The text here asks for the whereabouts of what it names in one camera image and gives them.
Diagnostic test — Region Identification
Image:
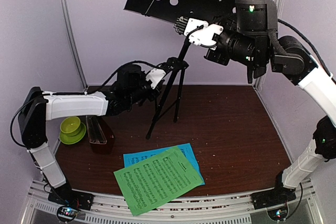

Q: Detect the green bowl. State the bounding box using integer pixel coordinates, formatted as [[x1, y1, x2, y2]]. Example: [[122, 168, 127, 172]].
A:
[[60, 116, 81, 136]]

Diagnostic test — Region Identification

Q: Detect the green sheet music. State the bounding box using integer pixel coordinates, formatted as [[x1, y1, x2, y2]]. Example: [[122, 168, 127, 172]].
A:
[[114, 146, 203, 216]]

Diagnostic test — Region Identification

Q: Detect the brown metronome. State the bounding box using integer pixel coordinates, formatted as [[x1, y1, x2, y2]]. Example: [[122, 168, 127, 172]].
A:
[[86, 115, 115, 155]]

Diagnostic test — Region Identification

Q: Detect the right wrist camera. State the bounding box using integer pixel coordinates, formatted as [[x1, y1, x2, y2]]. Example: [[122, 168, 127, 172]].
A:
[[174, 16, 224, 50]]

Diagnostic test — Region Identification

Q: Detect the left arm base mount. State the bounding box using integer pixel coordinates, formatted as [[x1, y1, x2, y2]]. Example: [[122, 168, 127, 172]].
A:
[[48, 191, 94, 223]]

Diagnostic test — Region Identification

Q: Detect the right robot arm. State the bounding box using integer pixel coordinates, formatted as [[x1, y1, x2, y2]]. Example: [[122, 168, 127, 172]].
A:
[[206, 0, 335, 204]]

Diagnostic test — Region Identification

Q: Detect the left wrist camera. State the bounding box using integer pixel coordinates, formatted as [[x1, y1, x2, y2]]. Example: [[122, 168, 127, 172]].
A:
[[145, 62, 173, 90]]

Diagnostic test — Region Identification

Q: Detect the blue sheet music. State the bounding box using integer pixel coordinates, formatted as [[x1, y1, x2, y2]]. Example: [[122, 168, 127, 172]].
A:
[[123, 143, 205, 185]]

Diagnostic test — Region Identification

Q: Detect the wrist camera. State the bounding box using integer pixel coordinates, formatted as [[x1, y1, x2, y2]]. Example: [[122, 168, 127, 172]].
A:
[[145, 62, 173, 90], [174, 16, 224, 50]]

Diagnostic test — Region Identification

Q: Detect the green saucer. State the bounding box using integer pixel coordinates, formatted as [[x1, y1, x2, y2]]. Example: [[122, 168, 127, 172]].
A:
[[59, 123, 87, 145]]

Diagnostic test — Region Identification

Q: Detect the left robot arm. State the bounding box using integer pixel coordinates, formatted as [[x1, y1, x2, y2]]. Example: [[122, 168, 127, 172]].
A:
[[15, 61, 169, 205]]

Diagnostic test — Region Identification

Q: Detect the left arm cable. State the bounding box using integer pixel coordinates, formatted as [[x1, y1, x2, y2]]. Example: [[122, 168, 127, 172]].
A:
[[10, 60, 163, 146]]

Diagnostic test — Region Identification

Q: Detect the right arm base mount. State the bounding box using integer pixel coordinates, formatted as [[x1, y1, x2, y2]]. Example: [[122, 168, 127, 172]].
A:
[[251, 189, 296, 222]]

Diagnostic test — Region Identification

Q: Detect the left aluminium frame post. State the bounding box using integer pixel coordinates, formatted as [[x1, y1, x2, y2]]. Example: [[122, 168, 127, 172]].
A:
[[60, 0, 88, 89]]

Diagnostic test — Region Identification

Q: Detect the front aluminium rail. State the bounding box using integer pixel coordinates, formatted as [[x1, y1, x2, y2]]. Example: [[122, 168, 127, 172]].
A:
[[19, 180, 324, 223]]

